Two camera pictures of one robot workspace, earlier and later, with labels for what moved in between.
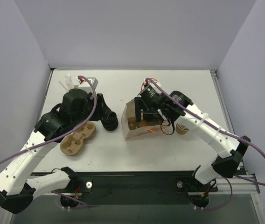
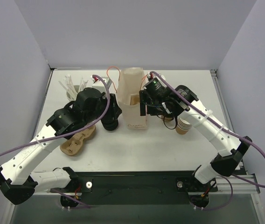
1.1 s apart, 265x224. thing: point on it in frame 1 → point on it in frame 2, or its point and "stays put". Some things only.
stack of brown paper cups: (181, 129) stays put
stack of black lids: (111, 122) stays put
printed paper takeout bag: (149, 129) → (130, 80)
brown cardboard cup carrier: (72, 143) stays put
